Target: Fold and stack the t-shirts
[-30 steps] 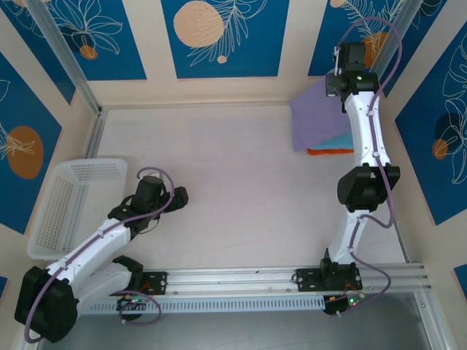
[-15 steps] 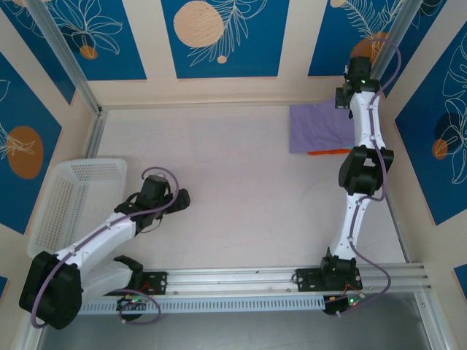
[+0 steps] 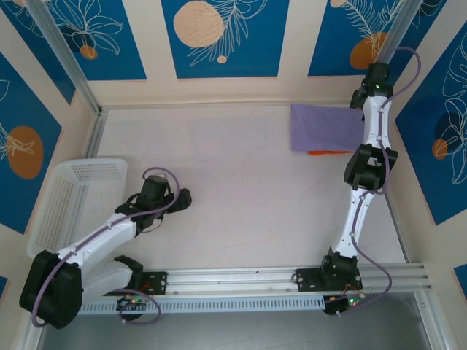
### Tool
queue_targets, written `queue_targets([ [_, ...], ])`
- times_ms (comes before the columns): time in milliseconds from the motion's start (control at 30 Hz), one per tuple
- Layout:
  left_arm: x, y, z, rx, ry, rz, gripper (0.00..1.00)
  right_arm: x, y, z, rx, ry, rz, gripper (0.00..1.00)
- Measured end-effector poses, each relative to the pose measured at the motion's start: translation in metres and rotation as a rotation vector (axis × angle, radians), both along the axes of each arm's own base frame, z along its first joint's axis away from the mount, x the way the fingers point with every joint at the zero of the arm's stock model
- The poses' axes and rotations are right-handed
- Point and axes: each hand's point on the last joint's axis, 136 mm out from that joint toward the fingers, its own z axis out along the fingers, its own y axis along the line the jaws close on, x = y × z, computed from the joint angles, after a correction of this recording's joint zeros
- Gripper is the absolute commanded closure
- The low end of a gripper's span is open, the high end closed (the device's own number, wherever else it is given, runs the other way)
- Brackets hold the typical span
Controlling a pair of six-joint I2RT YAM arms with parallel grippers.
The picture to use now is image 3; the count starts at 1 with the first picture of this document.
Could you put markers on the orange folded t-shirt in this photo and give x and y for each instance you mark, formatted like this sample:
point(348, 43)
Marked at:
point(328, 152)

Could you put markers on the white perforated plastic basket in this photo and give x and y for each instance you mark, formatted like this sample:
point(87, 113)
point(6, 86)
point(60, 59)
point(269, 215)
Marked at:
point(73, 189)

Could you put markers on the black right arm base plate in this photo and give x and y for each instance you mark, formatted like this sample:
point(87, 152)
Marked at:
point(306, 280)

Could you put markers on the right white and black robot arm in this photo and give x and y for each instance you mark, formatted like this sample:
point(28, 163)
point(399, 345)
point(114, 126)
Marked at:
point(355, 218)

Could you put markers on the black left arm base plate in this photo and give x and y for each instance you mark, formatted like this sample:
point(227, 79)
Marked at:
point(157, 282)

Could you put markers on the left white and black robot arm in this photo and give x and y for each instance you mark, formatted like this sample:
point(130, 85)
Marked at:
point(102, 237)

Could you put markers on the purple t-shirt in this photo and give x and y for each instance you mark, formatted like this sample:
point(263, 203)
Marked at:
point(324, 125)

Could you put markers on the aluminium lower frame strut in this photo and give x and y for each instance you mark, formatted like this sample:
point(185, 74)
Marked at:
point(29, 339)
point(428, 324)

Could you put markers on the aluminium mounting rail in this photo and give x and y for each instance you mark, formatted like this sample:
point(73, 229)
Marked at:
point(226, 280)

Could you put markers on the aluminium frame post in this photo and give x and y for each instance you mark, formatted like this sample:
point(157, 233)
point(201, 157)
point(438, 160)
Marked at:
point(62, 54)
point(386, 40)

